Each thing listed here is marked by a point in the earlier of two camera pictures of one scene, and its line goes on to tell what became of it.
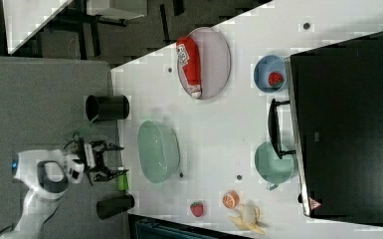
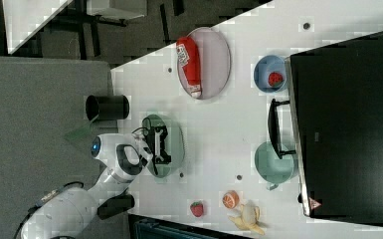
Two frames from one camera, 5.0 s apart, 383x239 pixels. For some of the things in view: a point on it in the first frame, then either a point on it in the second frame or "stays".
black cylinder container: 106,108 stays
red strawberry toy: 197,208 stays
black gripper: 89,154 -> 154,138
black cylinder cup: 105,208 stays
